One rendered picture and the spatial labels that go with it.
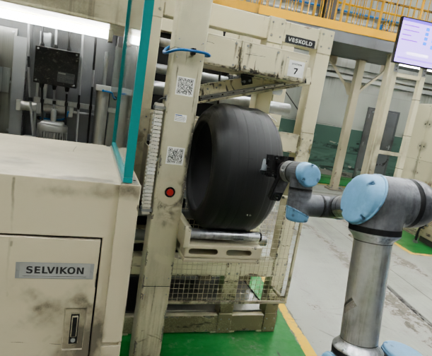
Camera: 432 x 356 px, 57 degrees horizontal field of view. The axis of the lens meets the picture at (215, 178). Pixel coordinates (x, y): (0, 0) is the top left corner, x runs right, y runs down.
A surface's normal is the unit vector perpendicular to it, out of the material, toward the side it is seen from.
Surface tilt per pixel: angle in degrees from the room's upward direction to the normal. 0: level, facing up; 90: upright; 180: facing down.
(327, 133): 90
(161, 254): 90
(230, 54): 90
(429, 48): 90
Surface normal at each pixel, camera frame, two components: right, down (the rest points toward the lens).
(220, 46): 0.29, 0.22
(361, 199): -0.93, -0.23
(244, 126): 0.31, -0.55
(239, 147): 0.32, -0.22
